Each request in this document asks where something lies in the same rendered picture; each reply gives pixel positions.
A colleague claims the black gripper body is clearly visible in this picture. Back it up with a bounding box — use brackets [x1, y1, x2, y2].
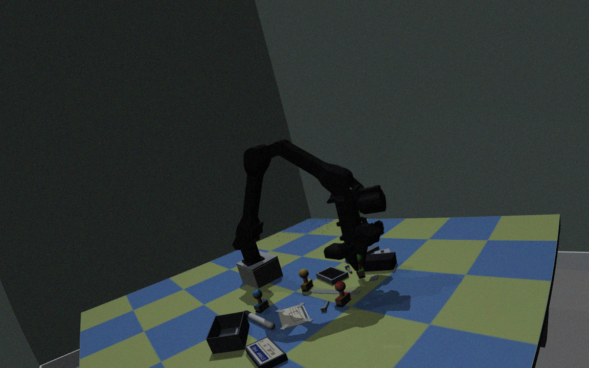
[324, 214, 364, 260]

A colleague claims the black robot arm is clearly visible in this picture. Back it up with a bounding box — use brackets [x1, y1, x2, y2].
[232, 139, 387, 266]

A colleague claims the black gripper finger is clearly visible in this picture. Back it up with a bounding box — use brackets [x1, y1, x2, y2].
[355, 243, 368, 266]
[345, 249, 359, 271]

